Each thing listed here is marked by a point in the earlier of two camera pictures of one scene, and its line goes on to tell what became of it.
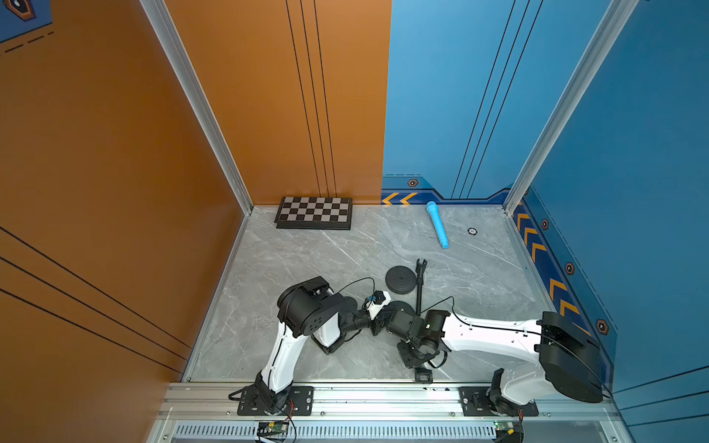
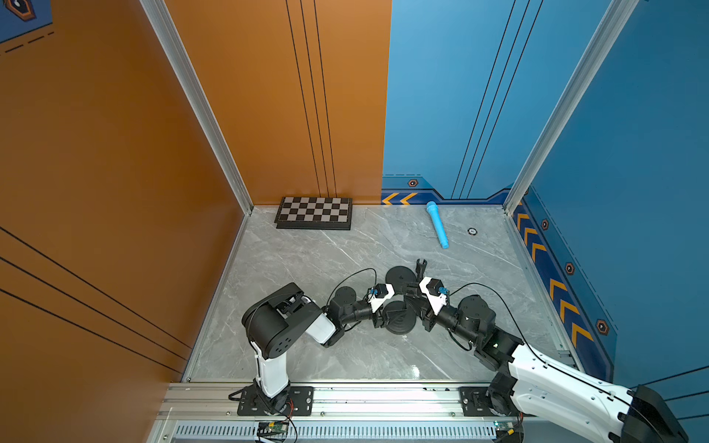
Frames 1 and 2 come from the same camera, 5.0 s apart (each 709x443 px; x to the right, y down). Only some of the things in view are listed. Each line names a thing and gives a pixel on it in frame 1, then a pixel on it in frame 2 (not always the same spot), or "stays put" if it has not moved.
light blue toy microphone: (431, 207) stays put
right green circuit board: (508, 426) stays put
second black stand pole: (420, 268) stays put
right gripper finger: (410, 354) -> (414, 295)
